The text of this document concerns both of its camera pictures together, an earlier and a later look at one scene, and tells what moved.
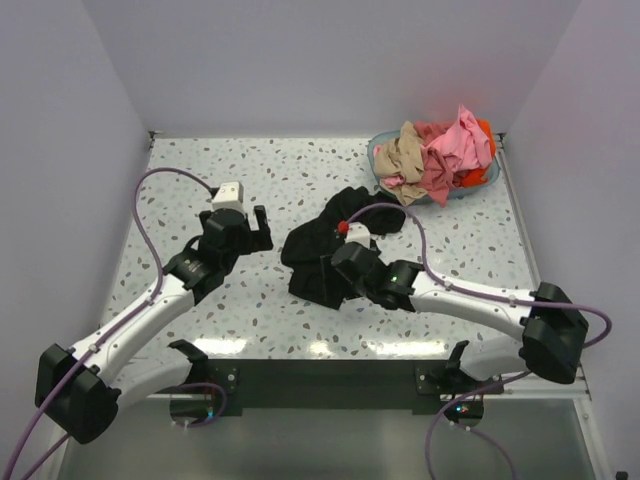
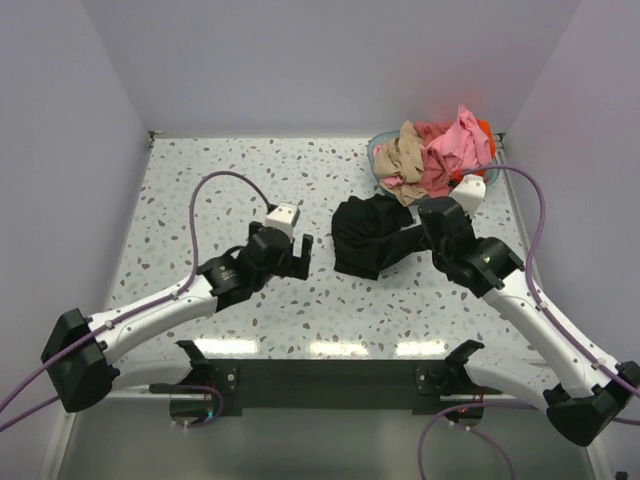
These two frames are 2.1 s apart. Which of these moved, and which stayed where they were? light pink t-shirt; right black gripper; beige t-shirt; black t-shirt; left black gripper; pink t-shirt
Moved: left black gripper; black t-shirt; right black gripper
Stayed: light pink t-shirt; pink t-shirt; beige t-shirt
